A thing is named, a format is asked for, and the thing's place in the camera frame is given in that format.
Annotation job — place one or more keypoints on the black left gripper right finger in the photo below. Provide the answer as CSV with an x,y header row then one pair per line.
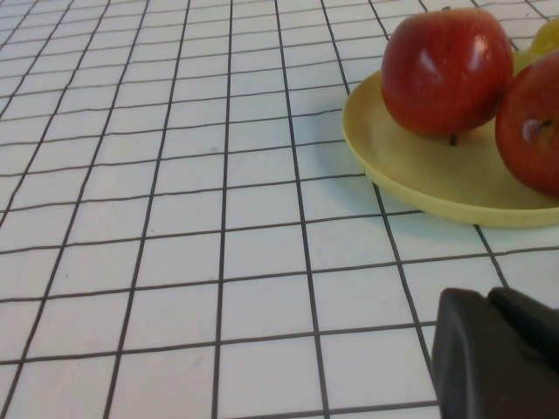
x,y
533,323

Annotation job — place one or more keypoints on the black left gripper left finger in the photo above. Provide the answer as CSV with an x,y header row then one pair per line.
x,y
480,371

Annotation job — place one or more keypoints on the red apple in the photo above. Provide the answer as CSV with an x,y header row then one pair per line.
x,y
441,78
533,153

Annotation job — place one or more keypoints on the yellow plastic plate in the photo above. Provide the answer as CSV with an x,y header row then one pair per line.
x,y
415,174

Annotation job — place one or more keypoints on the white black-grid tablecloth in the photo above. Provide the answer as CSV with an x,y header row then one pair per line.
x,y
174,218

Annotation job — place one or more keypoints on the yellow banana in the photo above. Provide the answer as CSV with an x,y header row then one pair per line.
x,y
548,39

